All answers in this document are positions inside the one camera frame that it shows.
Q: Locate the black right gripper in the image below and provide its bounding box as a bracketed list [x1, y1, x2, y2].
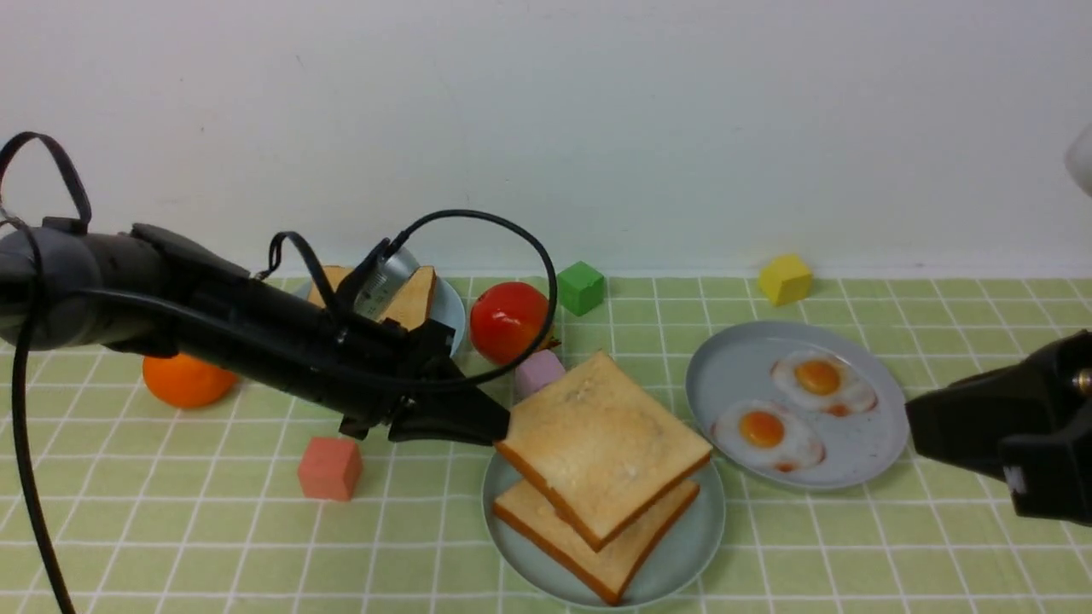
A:
[905, 330, 1091, 527]

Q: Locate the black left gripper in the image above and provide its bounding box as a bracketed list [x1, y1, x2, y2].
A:
[218, 282, 510, 447]

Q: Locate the toast slice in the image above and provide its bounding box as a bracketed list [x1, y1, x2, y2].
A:
[323, 265, 442, 330]
[486, 479, 701, 607]
[495, 352, 712, 552]

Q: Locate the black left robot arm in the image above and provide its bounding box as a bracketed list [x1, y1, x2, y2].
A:
[3, 224, 508, 446]

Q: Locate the pink lilac cube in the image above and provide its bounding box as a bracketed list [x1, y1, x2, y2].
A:
[514, 349, 566, 400]

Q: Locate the red apple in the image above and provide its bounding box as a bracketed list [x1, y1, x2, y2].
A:
[468, 281, 549, 366]

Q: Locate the light blue bread plate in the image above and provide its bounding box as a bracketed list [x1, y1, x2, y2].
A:
[290, 247, 467, 359]

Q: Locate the salmon red cube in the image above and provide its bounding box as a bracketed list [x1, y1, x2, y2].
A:
[296, 437, 363, 501]

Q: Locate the back fried egg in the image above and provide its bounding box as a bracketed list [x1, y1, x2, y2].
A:
[770, 350, 879, 417]

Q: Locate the fried egg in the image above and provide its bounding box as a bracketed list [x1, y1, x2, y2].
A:
[770, 350, 879, 417]
[711, 399, 827, 473]

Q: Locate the green cube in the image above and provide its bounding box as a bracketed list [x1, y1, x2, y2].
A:
[557, 261, 606, 317]

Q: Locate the grey egg plate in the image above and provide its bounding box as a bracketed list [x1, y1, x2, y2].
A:
[685, 320, 909, 491]

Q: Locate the left fried egg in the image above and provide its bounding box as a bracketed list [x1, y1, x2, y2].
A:
[711, 399, 827, 473]

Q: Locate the yellow cube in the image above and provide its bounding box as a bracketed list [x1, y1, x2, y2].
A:
[758, 253, 814, 307]

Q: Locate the teal empty plate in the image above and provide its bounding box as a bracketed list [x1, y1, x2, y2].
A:
[480, 454, 726, 613]

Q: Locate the orange mandarin fruit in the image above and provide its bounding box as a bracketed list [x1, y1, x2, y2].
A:
[142, 354, 239, 409]

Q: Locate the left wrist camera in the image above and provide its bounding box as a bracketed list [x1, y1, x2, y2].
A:
[334, 240, 420, 320]

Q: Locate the black left camera cable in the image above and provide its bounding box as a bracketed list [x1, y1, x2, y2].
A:
[0, 131, 559, 614]

